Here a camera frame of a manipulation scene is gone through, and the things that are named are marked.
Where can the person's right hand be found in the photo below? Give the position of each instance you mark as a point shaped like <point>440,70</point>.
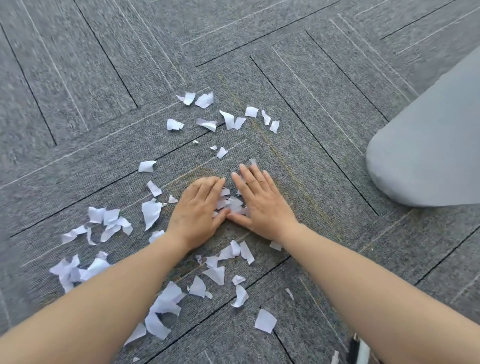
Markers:
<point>266,213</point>

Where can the person's right thumb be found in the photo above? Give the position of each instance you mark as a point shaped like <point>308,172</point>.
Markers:
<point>238,219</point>

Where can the person's right middle finger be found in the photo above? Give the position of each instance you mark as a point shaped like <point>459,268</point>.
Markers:
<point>249,178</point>

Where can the black white striped shoe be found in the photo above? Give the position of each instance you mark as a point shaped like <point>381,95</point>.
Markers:
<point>358,350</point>

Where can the gathered white paper heap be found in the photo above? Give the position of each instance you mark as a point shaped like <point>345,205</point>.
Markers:
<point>232,204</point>

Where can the person's right forearm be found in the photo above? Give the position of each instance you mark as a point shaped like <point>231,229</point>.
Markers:
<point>367,296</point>

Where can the person's right little finger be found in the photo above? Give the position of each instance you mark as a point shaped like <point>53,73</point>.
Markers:
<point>270,183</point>

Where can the person's left thumb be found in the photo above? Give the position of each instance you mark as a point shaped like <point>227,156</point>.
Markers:
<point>222,215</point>

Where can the scattered white paper scraps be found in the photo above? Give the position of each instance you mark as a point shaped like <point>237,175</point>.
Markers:
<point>152,213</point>

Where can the person's gray trouser leg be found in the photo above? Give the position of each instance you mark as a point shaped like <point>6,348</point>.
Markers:
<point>431,150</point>

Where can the person's left hand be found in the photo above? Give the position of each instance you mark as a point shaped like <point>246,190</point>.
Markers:
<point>193,217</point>

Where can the person's left forearm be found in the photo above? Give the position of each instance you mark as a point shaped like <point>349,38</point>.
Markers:
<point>97,300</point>

